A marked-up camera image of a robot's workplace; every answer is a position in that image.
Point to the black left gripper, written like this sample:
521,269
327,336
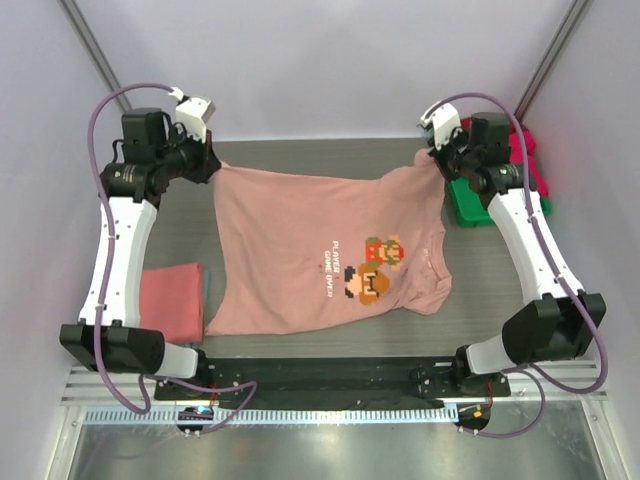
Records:
208,162

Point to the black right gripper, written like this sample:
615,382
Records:
445,163

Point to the pink printed t shirt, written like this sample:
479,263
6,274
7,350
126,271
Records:
304,253

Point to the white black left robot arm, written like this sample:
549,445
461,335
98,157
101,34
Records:
156,148

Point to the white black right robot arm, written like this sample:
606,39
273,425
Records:
558,318

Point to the green plastic bin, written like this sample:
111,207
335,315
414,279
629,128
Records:
469,209

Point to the magenta t shirt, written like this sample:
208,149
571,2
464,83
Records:
516,157

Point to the folded salmon t shirt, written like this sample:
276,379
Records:
172,302

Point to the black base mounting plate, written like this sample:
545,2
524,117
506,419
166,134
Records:
303,381

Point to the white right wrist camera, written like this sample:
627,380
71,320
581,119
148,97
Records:
438,123

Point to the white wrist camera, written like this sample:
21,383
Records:
438,123
193,112

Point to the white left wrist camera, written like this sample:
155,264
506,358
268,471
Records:
193,112

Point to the left aluminium corner post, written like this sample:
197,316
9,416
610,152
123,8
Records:
80,26

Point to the aluminium corner post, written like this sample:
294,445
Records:
573,16
80,26

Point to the right aluminium corner post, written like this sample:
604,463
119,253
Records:
573,16

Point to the aluminium front frame rail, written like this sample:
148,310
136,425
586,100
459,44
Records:
84,387

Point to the white slotted cable duct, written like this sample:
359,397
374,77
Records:
182,415

